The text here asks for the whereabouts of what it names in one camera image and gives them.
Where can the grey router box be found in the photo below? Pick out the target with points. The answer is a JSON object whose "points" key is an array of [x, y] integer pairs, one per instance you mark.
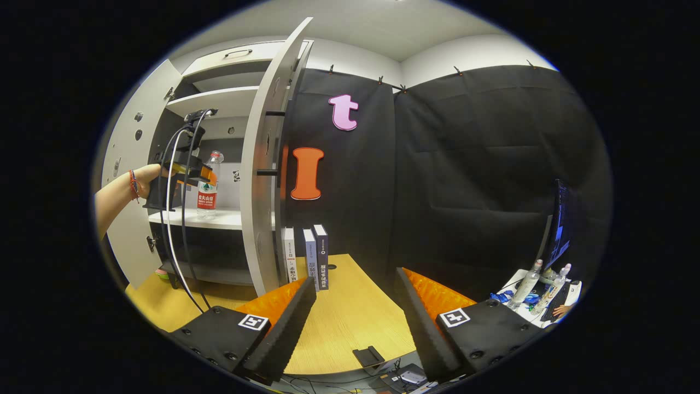
{"points": [[413, 376]]}

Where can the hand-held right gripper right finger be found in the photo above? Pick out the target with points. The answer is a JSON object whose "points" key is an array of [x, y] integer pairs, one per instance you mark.
{"points": [[421, 328]]}

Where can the black computer monitor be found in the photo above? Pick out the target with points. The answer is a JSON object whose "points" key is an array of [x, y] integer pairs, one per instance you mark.
{"points": [[560, 230]]}

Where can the white cabinet shelf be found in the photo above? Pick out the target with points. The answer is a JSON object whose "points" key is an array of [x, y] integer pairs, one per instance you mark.
{"points": [[235, 219], [219, 101]]}

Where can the black phone stand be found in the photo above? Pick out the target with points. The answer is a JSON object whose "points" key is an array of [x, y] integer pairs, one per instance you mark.
{"points": [[367, 357]]}

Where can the clear plastic bottle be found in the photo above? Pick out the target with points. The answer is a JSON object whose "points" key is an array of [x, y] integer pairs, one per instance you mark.
{"points": [[552, 290], [528, 284]]}

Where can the black keyboard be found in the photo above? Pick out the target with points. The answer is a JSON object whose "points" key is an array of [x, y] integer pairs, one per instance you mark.
{"points": [[559, 300]]}

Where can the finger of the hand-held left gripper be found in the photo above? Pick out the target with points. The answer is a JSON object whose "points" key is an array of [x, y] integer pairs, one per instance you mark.
{"points": [[206, 174]]}

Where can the white door with cat sticker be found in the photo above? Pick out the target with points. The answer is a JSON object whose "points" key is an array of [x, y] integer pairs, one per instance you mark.
{"points": [[257, 208]]}

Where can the green round object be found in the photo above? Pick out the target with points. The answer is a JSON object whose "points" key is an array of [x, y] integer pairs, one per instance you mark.
{"points": [[162, 275]]}

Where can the blue plastic wrapper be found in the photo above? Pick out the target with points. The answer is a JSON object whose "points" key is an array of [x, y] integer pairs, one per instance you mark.
{"points": [[500, 298]]}

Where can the white and grey cabinet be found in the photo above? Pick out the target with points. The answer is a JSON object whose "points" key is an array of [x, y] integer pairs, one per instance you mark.
{"points": [[219, 249]]}

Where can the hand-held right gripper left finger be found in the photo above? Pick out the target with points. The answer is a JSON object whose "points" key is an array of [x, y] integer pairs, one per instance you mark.
{"points": [[284, 334]]}

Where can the white book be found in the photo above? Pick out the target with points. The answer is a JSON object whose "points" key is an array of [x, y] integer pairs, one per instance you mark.
{"points": [[290, 257]]}

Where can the white door with phone sticker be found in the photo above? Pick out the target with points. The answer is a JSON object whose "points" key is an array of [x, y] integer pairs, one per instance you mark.
{"points": [[145, 104]]}

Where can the water bottle with red label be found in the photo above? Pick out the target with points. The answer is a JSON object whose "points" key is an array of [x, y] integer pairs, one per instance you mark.
{"points": [[206, 202]]}

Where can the white side desk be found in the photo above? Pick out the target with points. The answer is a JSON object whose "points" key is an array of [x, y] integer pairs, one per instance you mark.
{"points": [[538, 320]]}

